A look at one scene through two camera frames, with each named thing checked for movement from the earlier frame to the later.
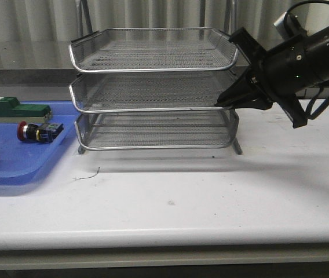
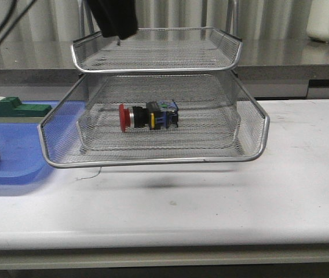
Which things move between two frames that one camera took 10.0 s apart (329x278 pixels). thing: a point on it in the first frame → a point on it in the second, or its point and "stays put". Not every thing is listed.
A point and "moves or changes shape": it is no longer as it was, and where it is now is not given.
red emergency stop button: (45, 132) → (157, 116)
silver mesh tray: (134, 91) moves or changes shape
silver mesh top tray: (146, 49) stays put
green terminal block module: (8, 110) stays put
